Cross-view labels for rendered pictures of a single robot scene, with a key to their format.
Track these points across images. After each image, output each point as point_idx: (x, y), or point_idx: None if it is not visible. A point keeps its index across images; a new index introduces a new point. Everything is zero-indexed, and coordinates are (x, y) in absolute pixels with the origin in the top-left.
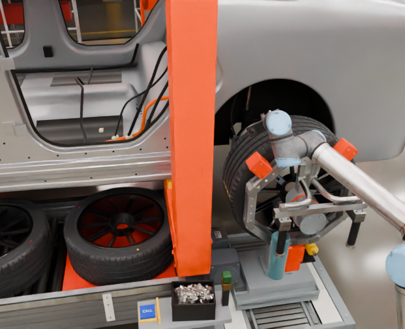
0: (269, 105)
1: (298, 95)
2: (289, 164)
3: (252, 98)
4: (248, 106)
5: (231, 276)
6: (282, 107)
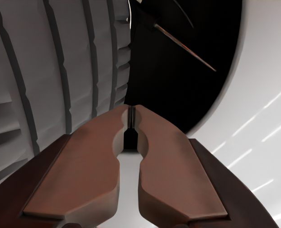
0: (141, 59)
1: (134, 97)
2: None
3: (165, 41)
4: (160, 31)
5: None
6: (130, 72)
